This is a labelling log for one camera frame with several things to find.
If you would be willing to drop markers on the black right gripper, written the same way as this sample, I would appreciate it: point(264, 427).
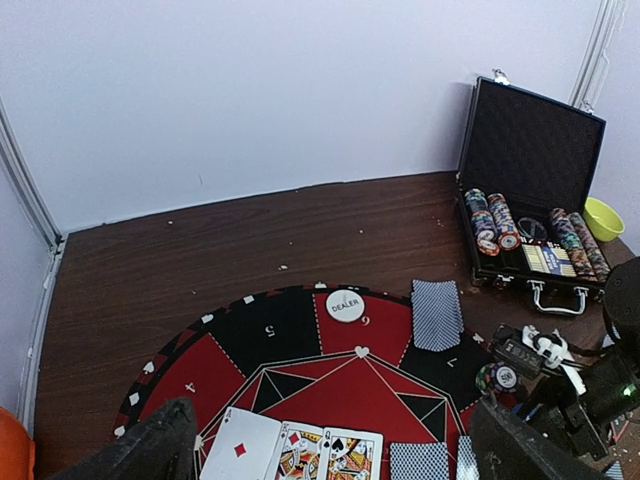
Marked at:
point(575, 423)

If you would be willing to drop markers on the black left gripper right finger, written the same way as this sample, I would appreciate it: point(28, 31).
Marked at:
point(507, 448)

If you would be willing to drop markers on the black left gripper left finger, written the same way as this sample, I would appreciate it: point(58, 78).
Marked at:
point(160, 447)

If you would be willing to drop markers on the face-down board card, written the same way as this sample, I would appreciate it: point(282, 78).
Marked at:
point(419, 461)
point(466, 466)

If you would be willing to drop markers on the purple 500 poker chip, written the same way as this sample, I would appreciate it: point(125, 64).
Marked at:
point(498, 378)

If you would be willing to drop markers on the face-down burn cards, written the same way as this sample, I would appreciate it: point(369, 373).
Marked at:
point(437, 318)

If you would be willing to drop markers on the king of diamonds card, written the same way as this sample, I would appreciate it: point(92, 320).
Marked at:
point(297, 452)

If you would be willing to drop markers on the queen of spades card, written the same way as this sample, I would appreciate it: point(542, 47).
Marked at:
point(350, 454)

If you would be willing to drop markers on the clear dealer button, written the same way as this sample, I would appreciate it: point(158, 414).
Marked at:
point(345, 305)

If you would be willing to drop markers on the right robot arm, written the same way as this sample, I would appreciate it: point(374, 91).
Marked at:
point(617, 367)

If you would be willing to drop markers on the blue texas holdem card box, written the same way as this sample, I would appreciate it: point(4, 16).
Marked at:
point(549, 260)

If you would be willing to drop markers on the right outer poker chip row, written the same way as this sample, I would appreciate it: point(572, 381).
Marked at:
point(596, 257)

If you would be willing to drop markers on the poker chip row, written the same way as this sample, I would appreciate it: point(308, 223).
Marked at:
point(508, 236)
point(482, 222)
point(571, 242)
point(596, 257)

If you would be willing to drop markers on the orange plastic cup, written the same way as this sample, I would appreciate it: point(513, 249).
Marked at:
point(17, 449)

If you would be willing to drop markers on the right inner poker chip row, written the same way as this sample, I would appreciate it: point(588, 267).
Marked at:
point(571, 242)

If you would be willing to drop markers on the left inner poker chip row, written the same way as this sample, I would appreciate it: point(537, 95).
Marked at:
point(508, 236)

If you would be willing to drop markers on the round red black poker mat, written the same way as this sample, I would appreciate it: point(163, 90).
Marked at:
point(280, 354)

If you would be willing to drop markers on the yellow-green plastic bowl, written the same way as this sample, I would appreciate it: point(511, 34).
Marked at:
point(603, 221)

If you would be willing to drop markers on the left outer poker chip row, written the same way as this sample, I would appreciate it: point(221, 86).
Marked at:
point(482, 222)

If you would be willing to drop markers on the black poker chip case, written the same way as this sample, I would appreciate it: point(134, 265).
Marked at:
point(539, 154)

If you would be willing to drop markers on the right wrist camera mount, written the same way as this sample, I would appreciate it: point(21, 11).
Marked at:
point(532, 353)

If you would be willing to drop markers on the aluminium frame post right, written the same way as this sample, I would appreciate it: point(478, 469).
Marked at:
point(596, 62)

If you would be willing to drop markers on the aluminium frame post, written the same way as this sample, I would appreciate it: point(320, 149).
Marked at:
point(596, 62)
point(32, 247)

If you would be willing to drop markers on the aluminium frame post left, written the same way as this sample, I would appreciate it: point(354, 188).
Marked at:
point(32, 247)

